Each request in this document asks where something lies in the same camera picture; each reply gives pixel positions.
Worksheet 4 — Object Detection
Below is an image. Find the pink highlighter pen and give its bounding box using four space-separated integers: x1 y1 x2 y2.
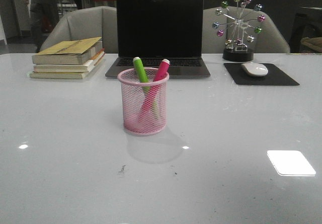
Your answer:
138 59 170 123

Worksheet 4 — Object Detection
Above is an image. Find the green highlighter pen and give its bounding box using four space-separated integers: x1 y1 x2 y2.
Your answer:
133 57 159 119

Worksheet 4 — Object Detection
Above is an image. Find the pink mesh pen holder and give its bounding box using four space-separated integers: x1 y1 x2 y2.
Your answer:
117 67 169 135

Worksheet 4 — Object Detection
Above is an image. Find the grey laptop computer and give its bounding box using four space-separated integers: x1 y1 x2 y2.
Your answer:
105 0 210 79

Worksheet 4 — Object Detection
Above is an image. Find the middle cream book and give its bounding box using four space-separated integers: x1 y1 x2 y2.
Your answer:
33 49 105 73

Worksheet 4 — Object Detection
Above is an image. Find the cream book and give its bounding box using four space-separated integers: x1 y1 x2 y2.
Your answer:
33 49 105 73
29 71 91 79

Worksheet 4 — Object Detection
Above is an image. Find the top yellow book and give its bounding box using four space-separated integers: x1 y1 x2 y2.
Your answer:
32 37 103 65

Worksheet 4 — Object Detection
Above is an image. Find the right grey armchair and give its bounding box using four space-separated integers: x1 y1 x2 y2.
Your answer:
202 6 290 53

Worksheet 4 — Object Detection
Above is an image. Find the grey armchair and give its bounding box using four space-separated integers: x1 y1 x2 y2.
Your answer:
41 6 118 53
202 6 290 53

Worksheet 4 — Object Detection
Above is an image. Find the white computer mouse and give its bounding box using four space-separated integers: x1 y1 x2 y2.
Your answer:
241 62 268 77

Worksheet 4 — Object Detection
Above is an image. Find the left grey armchair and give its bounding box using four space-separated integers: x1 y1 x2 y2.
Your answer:
41 6 118 53

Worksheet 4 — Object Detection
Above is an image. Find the bottom cream book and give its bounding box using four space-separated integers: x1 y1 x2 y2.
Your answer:
29 71 91 79

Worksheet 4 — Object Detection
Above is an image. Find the ferris wheel desk toy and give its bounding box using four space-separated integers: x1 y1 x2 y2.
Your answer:
212 0 262 62

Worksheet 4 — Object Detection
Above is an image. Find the black mouse pad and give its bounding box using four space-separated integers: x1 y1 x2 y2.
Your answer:
223 63 300 86

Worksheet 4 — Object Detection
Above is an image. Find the person in black clothes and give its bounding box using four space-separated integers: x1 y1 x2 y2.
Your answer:
24 0 59 52

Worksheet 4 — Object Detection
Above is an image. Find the olive cushioned seat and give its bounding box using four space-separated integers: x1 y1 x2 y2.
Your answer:
300 37 322 53

